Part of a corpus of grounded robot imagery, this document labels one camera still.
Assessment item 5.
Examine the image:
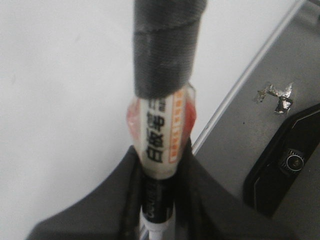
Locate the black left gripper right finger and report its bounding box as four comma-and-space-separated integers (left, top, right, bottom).
175, 136, 320, 240

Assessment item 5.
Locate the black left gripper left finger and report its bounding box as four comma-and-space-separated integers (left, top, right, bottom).
29, 146, 143, 240

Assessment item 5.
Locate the white black whiteboard marker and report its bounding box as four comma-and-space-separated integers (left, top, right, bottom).
126, 0, 207, 240

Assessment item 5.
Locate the torn silver tape scrap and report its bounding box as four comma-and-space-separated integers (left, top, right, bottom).
254, 82, 293, 115

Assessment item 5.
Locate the black camera housing on base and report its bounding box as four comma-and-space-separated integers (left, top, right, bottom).
242, 104, 320, 217

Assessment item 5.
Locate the white whiteboard with aluminium frame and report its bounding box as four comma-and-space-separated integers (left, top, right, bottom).
0, 0, 295, 240

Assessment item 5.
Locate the grey metal base plate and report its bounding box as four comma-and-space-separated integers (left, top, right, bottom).
192, 0, 320, 226

